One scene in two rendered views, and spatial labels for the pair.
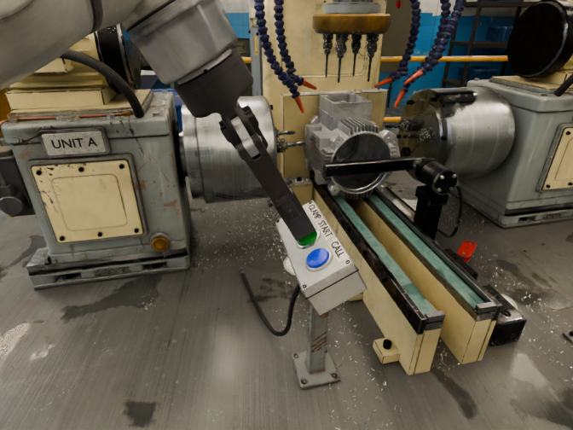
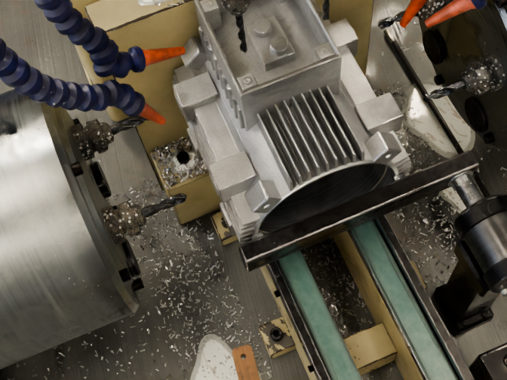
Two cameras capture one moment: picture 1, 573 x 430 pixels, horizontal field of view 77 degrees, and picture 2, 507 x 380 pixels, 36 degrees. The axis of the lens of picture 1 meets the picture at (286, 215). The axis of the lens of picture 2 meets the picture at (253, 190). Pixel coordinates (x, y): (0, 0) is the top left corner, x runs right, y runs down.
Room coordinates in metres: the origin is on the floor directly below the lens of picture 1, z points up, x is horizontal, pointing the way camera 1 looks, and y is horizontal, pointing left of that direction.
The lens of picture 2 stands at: (0.53, -0.11, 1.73)
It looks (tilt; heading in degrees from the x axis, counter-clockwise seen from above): 65 degrees down; 359
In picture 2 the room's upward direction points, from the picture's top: 10 degrees counter-clockwise
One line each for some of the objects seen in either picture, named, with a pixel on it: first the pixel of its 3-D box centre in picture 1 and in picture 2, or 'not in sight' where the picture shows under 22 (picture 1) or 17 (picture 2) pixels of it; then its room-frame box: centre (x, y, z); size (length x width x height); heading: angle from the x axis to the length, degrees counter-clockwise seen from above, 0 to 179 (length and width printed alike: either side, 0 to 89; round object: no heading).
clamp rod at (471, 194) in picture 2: not in sight; (477, 207); (0.80, -0.33, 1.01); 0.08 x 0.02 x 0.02; 13
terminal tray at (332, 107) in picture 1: (344, 112); (268, 49); (0.97, -0.15, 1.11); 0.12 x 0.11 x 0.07; 13
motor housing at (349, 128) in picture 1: (346, 151); (287, 129); (0.93, -0.16, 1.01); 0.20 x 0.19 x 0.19; 13
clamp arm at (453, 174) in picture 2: (374, 165); (360, 212); (0.82, -0.21, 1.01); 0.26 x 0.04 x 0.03; 103
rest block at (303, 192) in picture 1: (298, 196); (189, 177); (0.97, -0.04, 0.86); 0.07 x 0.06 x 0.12; 103
